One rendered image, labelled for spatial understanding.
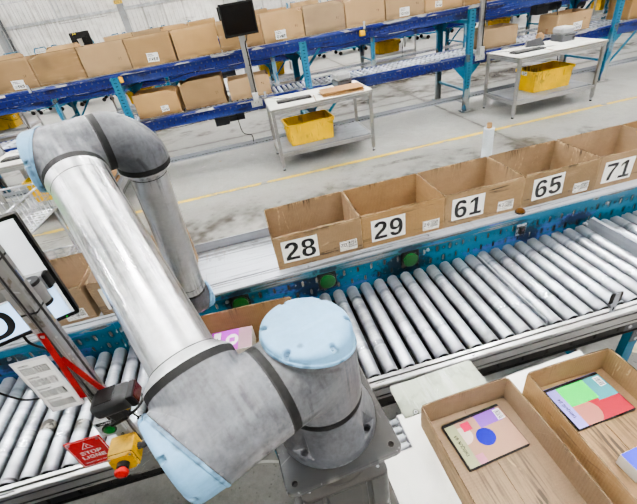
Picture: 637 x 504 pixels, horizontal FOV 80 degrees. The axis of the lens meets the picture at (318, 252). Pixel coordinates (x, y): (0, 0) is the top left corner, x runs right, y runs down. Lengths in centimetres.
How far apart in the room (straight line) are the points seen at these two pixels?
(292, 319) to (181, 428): 22
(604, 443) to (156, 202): 132
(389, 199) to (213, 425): 161
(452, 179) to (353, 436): 161
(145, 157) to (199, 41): 505
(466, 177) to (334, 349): 170
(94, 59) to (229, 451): 580
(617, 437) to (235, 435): 109
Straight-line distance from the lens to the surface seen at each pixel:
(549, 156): 243
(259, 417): 58
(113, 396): 118
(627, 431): 143
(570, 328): 166
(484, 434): 129
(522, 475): 127
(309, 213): 189
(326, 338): 58
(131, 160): 91
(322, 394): 61
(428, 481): 123
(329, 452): 74
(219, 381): 58
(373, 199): 196
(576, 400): 142
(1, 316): 123
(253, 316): 153
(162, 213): 100
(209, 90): 571
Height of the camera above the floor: 187
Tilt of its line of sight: 34 degrees down
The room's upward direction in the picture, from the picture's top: 10 degrees counter-clockwise
